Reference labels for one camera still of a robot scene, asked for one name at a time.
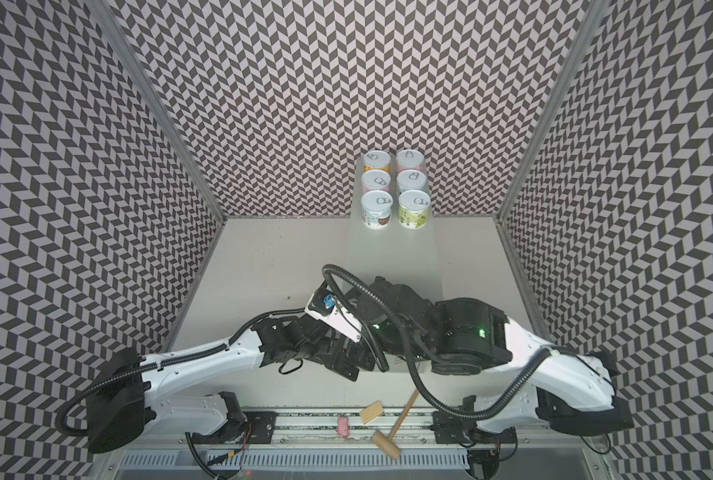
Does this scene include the small wooden block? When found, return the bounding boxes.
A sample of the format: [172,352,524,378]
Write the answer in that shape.
[359,401,385,425]

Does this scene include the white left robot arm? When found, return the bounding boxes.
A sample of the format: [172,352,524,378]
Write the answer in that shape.
[84,309,376,454]

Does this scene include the pink labelled can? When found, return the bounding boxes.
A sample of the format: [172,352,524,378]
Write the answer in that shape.
[396,149,427,173]

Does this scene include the aluminium front rail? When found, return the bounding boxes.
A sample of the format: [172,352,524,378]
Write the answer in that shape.
[91,405,610,452]

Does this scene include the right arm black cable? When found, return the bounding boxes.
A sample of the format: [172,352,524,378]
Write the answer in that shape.
[321,264,553,421]

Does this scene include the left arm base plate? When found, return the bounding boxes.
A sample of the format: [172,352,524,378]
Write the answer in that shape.
[192,410,278,445]

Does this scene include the green labelled front can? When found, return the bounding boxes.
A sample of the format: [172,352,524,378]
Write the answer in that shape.
[399,190,432,230]

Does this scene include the wooden mallet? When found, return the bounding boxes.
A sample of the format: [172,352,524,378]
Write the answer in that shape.
[372,389,420,461]

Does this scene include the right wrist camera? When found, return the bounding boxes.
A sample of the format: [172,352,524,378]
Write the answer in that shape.
[304,282,362,343]

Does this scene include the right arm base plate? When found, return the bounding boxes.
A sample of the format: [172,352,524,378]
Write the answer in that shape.
[431,411,519,448]

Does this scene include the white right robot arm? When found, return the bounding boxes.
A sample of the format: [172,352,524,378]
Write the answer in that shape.
[322,264,634,437]

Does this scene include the white metal cabinet counter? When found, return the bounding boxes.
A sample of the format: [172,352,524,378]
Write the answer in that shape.
[337,157,448,374]

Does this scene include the yellow labelled can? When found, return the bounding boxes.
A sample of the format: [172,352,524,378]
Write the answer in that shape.
[363,150,392,173]

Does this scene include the pink eraser block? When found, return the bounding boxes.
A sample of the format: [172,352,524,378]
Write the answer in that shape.
[336,416,350,439]

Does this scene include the pink can sideways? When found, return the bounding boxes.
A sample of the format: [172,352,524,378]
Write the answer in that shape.
[361,169,392,193]

